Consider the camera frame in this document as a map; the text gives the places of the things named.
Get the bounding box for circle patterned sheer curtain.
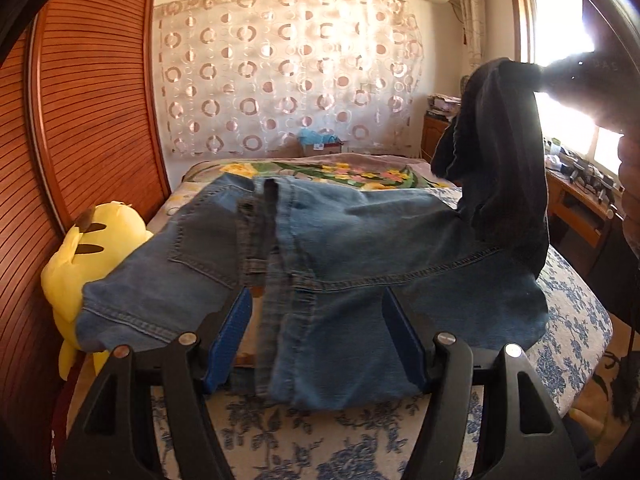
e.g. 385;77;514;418
154;0;425;157

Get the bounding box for beige window curtain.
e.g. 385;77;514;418
454;0;485;96

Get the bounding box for patterned floor rug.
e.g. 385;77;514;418
567;320;631;426

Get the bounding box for dark blue jeans pants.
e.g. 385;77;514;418
74;175;281;356

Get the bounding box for small cardboard box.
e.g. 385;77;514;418
301;141;344;158

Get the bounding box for person's dark clothing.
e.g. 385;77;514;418
565;200;640;480

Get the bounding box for colourful floral blanket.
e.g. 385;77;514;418
180;157;461;193

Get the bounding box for light blue jeans pants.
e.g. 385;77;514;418
235;175;549;409

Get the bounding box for bed with blue floral sheet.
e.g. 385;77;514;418
65;157;613;480

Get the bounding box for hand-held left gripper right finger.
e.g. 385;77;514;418
382;294;583;480

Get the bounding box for black device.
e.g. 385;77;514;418
570;157;598;183

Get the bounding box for person's right hand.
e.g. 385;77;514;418
617;132;640;201

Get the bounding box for wooden cabinet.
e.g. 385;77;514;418
421;112;621;261

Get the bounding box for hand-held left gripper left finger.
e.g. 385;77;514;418
55;287;253;480

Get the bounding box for stack of papers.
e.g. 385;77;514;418
427;94;463;118

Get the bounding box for black pants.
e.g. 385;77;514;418
431;57;551;281

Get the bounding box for yellow plush toy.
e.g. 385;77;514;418
41;201;153;380

